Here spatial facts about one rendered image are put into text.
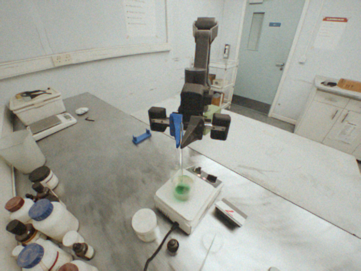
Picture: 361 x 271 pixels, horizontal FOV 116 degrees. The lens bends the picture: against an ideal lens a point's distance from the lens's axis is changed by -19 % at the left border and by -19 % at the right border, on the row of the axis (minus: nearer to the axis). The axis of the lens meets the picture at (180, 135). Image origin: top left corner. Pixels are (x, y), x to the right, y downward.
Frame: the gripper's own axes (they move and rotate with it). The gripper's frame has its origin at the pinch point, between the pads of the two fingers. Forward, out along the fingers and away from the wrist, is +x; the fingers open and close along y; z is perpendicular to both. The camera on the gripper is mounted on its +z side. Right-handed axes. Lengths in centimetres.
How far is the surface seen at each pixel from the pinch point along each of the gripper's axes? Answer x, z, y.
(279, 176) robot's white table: -17.1, -25.9, 35.2
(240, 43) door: -307, 10, 48
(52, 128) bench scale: -20, -23, -81
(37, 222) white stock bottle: 20.3, -15.5, -30.0
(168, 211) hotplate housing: 6.9, -19.6, -2.1
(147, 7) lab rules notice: -165, 50, -77
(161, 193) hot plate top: 3.9, -17.1, -4.7
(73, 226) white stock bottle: 17.1, -23.3, -26.8
